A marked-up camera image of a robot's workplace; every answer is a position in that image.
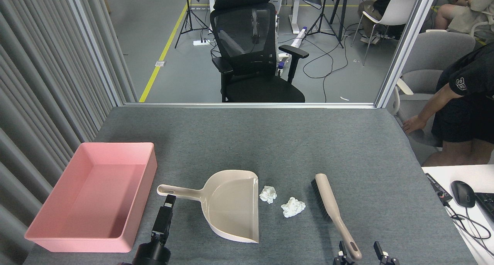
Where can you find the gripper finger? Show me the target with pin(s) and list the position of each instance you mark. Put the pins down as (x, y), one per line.
(341, 259)
(386, 260)

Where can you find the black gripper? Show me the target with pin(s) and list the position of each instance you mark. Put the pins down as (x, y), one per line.
(152, 255)

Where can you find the beige hand brush black bristles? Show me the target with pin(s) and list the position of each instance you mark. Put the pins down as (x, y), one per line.
(328, 195)

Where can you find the beige plastic dustpan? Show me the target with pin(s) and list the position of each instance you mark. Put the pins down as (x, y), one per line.
(231, 207)

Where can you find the white paper ball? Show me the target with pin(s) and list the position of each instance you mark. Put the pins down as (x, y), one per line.
(268, 194)
(292, 207)

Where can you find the person's right forearm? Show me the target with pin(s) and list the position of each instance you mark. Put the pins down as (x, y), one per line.
(440, 107)

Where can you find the pink plastic bin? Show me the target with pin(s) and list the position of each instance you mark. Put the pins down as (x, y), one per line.
(100, 180)

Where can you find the person's right hand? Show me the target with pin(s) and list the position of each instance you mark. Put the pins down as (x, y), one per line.
(413, 125)

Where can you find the black control box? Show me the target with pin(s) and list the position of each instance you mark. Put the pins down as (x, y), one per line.
(438, 187)

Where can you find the black computer mouse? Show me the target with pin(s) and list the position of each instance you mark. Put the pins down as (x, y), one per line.
(463, 193)

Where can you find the black keyboard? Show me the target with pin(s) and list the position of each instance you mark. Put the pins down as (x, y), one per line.
(487, 205)

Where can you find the white desk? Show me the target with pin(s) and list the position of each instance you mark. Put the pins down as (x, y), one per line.
(471, 172)

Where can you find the metal floor socket plate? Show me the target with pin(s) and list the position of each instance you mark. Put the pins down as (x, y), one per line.
(160, 63)

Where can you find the white power strip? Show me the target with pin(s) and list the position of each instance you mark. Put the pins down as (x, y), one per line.
(201, 42)

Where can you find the grey pleated curtain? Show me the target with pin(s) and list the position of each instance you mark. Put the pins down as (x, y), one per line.
(38, 83)

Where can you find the grey upholstered chair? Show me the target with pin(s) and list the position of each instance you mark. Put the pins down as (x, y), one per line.
(428, 64)

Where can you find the black mesh office chair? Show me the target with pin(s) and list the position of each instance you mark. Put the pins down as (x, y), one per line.
(247, 37)

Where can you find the black tripod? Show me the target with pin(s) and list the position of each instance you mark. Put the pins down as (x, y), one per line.
(189, 10)
(342, 10)

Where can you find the white stand on wheels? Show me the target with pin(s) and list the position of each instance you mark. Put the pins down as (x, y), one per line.
(296, 10)

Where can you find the white plastic chair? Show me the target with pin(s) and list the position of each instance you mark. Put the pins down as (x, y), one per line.
(397, 10)

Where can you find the white armchair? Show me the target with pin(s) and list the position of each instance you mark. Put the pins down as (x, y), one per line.
(482, 27)

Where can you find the silver frame rail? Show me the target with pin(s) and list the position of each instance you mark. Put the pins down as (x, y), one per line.
(251, 105)

